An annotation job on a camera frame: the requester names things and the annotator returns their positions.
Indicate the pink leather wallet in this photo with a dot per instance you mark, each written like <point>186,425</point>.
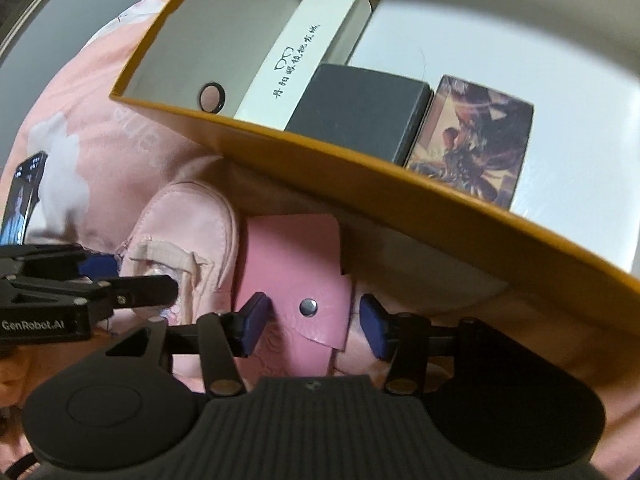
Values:
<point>295,260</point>

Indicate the printed card box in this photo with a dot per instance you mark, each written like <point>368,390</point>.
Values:
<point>470,145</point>

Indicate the pink printed bed cover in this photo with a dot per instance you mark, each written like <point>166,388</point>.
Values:
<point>100,170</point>

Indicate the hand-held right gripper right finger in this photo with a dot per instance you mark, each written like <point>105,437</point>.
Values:
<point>374,329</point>

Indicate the small round black-rimmed mirror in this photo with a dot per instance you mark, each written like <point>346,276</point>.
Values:
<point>212,97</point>

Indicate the yellow cardboard box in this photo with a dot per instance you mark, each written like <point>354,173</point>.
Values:
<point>350,170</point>

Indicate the black smartphone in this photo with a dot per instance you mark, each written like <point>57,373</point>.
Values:
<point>22,200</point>

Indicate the person's left hand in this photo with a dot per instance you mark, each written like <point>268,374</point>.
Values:
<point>12,375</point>

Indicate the dark grey box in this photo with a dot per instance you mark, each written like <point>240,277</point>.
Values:
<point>355,105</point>

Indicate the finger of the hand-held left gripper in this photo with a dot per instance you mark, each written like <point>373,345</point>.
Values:
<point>145,292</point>
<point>100,266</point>

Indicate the small pink backpack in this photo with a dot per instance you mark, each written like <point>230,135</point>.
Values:
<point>190,220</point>

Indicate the white glasses case box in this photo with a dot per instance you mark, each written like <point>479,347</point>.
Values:
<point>300,60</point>

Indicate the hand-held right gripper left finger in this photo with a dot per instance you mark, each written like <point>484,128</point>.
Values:
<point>252,324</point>

